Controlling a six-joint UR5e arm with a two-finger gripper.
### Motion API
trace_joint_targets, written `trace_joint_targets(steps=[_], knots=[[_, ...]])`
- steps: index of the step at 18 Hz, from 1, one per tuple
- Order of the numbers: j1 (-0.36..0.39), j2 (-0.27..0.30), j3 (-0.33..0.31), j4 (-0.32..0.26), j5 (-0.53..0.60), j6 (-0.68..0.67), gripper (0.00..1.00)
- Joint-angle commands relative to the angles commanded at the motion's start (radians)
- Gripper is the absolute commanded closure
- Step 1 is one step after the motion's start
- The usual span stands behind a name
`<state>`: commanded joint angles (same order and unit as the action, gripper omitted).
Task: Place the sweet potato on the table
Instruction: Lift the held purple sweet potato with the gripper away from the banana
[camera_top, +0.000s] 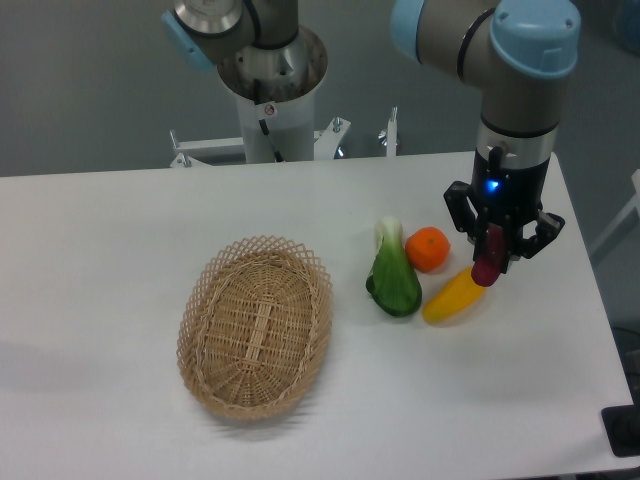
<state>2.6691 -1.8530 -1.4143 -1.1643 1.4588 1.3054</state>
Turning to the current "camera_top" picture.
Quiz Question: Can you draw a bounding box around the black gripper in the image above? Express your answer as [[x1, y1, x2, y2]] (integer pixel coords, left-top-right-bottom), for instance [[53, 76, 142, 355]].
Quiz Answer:
[[443, 151, 566, 271]]

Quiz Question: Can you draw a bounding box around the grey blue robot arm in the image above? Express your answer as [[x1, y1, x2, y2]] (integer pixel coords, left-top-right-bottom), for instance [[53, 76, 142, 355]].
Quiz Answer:
[[161, 1, 581, 286]]

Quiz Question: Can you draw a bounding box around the orange tangerine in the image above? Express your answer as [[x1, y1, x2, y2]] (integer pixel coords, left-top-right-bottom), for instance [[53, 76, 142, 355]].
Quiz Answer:
[[404, 226, 451, 273]]

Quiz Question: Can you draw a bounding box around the yellow mango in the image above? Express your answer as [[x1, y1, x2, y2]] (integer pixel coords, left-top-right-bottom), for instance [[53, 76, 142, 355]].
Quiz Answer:
[[422, 266, 486, 324]]

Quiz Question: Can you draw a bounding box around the white furniture at right edge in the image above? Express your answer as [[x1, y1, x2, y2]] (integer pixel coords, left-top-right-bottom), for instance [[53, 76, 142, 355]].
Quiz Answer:
[[587, 170, 640, 265]]

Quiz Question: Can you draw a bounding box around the green bok choy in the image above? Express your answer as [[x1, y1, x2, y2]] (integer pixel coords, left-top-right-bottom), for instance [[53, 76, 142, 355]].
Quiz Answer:
[[365, 216, 422, 318]]

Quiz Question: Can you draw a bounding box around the black device at table edge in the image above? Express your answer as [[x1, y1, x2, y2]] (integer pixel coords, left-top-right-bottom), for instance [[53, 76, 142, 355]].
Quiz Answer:
[[601, 405, 639, 458]]

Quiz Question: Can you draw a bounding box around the woven wicker basket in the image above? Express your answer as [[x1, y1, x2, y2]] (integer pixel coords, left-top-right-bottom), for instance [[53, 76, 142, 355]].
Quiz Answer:
[[176, 236, 333, 421]]

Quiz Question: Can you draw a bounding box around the white metal base frame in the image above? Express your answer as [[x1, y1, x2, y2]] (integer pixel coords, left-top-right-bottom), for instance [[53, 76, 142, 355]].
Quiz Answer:
[[168, 106, 401, 169]]

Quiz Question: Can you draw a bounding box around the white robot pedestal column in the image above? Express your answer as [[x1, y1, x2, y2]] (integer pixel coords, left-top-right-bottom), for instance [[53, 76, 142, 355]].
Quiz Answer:
[[235, 93, 315, 164]]

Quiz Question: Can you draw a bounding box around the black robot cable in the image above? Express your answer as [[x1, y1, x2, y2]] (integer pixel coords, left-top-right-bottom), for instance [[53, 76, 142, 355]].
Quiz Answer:
[[253, 79, 285, 164]]

